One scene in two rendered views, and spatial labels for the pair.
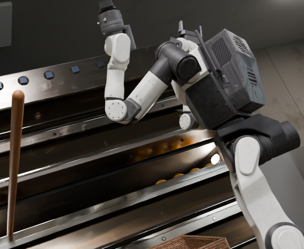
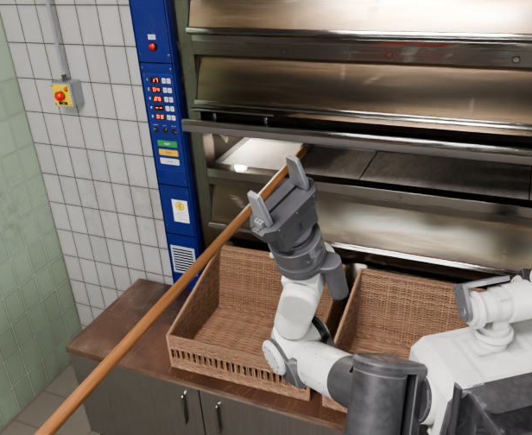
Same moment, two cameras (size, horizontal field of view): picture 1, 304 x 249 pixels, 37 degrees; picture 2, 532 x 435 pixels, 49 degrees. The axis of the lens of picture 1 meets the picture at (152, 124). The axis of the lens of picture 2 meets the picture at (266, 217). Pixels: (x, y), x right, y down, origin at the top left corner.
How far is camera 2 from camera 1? 180 cm
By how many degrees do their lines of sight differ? 67
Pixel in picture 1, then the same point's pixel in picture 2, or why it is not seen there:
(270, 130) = not seen: outside the picture
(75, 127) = (431, 53)
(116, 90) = (286, 332)
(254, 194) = not seen: outside the picture
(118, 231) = (421, 242)
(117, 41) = (285, 300)
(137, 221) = (459, 242)
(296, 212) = not seen: outside the picture
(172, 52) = (357, 408)
